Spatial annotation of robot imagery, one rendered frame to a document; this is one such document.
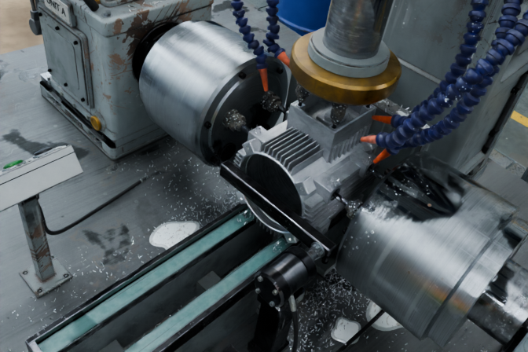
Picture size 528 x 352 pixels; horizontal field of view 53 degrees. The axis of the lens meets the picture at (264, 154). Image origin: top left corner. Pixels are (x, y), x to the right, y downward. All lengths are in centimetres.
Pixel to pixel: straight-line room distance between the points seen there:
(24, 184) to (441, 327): 64
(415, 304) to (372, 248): 9
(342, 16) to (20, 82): 101
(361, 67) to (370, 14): 8
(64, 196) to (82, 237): 13
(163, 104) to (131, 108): 21
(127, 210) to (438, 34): 71
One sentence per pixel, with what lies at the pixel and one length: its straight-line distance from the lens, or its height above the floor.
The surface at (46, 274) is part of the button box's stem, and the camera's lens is 107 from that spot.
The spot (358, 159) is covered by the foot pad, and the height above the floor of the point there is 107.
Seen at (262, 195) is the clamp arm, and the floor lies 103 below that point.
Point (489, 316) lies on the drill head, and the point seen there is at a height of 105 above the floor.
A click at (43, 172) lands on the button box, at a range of 89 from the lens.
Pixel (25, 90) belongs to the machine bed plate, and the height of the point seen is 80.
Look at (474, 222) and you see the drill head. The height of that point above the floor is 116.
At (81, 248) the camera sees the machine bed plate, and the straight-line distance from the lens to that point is 112.
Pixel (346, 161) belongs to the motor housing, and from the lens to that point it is 94.
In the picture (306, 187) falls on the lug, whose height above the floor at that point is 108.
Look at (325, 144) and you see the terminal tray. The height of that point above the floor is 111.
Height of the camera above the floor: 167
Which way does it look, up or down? 41 degrees down
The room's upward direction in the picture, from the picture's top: 9 degrees clockwise
